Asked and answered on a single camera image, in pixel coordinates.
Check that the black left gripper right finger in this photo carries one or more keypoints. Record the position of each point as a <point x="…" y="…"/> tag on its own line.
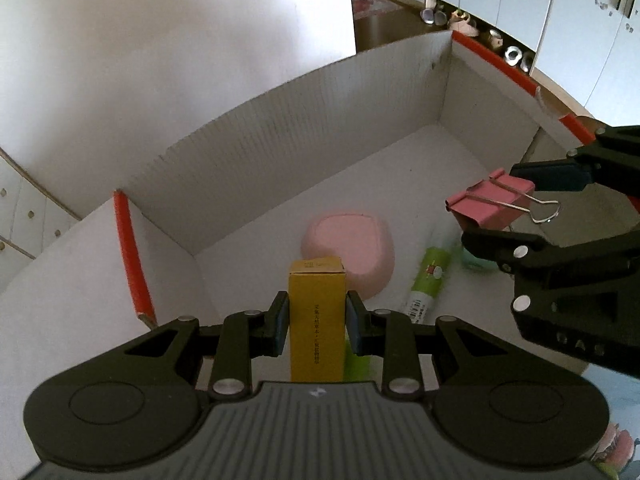
<point x="388" y="335"/>

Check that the white shoe cabinet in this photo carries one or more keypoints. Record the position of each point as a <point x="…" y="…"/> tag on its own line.
<point x="587" y="48"/>

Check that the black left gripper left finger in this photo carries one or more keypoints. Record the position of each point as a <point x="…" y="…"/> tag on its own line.
<point x="243" y="337"/>

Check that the yellow cardboard carton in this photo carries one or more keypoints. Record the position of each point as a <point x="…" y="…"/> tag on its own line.
<point x="317" y="292"/>

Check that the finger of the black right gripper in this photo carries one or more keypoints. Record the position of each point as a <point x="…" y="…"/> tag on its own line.
<point x="532" y="255"/>
<point x="611" y="160"/>

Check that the pink binder clip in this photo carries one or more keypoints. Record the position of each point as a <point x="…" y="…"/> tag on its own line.
<point x="495" y="202"/>

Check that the teal small object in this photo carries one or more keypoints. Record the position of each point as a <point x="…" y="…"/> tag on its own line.
<point x="477" y="264"/>

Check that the green glue stick tube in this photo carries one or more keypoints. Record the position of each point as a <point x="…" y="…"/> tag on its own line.
<point x="427" y="284"/>

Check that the white drawer sideboard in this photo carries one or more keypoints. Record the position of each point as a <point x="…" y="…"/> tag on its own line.
<point x="31" y="220"/>

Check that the pink door mat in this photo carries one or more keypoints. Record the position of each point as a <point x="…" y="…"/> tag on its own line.
<point x="367" y="8"/>

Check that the red cardboard box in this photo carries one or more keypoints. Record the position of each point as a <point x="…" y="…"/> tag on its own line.
<point x="219" y="217"/>

